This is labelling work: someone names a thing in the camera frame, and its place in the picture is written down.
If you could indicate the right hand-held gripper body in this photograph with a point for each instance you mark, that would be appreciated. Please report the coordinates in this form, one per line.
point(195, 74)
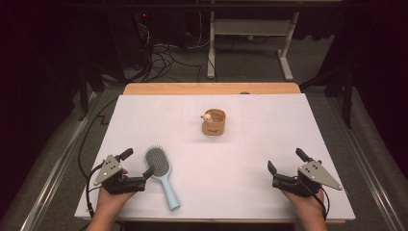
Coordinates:
point(316, 174)

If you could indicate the person's right hand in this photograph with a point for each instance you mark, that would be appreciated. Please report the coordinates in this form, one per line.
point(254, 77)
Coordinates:
point(304, 205)

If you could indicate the metal floor rail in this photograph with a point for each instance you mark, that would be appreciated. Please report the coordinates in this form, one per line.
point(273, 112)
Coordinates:
point(54, 173)
point(369, 173)

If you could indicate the black computer tower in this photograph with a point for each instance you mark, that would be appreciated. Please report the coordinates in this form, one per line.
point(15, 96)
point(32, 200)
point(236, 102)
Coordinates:
point(128, 38)

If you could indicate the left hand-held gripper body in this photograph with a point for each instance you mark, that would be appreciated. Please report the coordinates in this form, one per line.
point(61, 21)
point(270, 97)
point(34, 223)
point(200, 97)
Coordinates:
point(108, 169)

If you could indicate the wooden table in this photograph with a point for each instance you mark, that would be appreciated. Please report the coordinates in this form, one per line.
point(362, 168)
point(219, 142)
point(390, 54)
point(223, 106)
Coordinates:
point(192, 88)

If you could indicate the white board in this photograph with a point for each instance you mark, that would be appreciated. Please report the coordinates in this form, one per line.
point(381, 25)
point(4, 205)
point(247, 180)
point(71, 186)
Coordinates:
point(224, 166)

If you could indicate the light blue hairbrush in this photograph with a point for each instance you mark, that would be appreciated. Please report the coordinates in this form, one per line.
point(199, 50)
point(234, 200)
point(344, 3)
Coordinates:
point(157, 162)

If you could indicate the small yellow-green ball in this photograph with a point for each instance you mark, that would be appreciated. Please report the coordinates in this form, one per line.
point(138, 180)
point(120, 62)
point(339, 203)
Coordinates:
point(250, 37)

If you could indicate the black stand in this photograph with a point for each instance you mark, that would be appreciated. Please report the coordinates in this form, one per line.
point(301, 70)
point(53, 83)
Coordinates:
point(347, 96)
point(84, 93)

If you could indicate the white metal desk frame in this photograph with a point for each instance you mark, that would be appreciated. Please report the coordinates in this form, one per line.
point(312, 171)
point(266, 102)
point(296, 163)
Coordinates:
point(250, 27)

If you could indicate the person's left hand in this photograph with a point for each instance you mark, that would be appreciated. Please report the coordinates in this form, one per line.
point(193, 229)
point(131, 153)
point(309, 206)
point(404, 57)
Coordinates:
point(112, 199)

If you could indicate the wooden cup with small figure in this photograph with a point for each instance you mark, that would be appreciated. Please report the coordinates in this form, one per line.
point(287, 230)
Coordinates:
point(214, 126)

